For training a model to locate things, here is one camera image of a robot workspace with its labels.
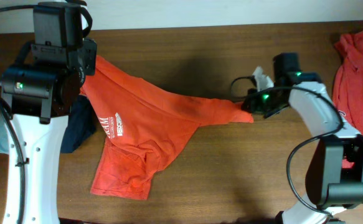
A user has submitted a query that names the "orange FRAM t-shirt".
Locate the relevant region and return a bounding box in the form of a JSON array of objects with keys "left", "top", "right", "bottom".
[{"left": 80, "top": 56, "right": 253, "bottom": 200}]

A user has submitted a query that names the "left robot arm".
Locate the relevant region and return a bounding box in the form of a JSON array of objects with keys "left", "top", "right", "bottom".
[{"left": 0, "top": 1, "right": 97, "bottom": 223}]

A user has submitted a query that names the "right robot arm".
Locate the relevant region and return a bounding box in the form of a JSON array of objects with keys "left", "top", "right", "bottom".
[{"left": 242, "top": 53, "right": 363, "bottom": 224}]

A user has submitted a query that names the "red crumpled shirt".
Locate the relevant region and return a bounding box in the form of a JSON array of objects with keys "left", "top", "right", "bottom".
[{"left": 332, "top": 29, "right": 363, "bottom": 210}]

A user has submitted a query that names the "navy folded garment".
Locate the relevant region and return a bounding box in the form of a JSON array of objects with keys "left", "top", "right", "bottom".
[{"left": 60, "top": 95, "right": 96, "bottom": 154}]

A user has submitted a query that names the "right black cable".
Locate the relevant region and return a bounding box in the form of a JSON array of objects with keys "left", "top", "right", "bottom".
[{"left": 230, "top": 75, "right": 346, "bottom": 215}]

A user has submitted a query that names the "black cable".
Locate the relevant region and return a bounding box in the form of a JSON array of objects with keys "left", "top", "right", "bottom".
[
  {"left": 0, "top": 4, "right": 93, "bottom": 224},
  {"left": 230, "top": 75, "right": 346, "bottom": 215}
]

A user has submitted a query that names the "left black cable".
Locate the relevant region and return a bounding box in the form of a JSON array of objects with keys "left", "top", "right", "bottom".
[{"left": 0, "top": 4, "right": 93, "bottom": 224}]

